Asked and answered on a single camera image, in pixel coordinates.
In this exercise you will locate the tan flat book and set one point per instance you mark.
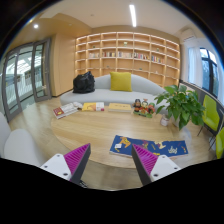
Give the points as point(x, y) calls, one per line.
point(118, 107)

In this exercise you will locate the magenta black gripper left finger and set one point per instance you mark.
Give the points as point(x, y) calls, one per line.
point(69, 166)

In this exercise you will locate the ceiling strip light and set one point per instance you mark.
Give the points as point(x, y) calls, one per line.
point(133, 15)

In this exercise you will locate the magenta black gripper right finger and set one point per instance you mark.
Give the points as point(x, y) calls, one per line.
point(151, 167)

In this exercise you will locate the white chair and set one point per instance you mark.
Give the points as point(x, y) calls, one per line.
point(19, 145)

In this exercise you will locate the colourful toy figurines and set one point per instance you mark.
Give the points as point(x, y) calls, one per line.
point(143, 108)

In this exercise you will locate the green potted plant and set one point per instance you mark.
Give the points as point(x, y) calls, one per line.
point(181, 104)

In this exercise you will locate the yellow cushion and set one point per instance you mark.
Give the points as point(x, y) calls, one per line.
point(121, 81)

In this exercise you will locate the wooden wall bookshelf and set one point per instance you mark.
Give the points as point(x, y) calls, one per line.
point(149, 56)

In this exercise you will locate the white air conditioner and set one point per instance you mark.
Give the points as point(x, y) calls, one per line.
point(188, 35)

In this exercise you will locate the yellow white book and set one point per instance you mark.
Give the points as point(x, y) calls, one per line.
point(93, 106)

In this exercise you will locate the light grey curved sofa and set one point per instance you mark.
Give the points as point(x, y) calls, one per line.
point(142, 88)

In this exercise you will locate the glass double door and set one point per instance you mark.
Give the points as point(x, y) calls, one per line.
point(25, 78)

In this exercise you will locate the open magazine book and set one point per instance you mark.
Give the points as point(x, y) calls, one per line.
point(67, 109)

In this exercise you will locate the lime green chair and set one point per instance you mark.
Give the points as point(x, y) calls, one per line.
point(210, 116)
point(220, 143)

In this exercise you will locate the black bag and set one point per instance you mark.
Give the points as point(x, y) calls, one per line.
point(84, 83)

